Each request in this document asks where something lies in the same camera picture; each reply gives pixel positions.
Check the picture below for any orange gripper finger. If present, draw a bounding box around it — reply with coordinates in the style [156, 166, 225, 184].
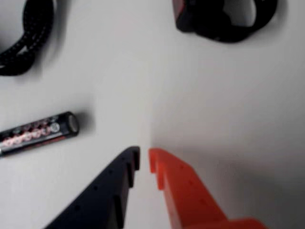
[148, 147, 269, 229]

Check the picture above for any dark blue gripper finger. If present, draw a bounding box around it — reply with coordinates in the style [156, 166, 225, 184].
[44, 146, 141, 229]

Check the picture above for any black AAA battery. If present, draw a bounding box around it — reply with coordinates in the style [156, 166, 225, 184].
[0, 111, 80, 158]

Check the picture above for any black plastic ring clip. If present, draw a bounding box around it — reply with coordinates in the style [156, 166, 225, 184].
[171, 0, 279, 44]

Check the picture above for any black braided USB cable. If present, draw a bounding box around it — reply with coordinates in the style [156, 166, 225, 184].
[0, 0, 56, 77]

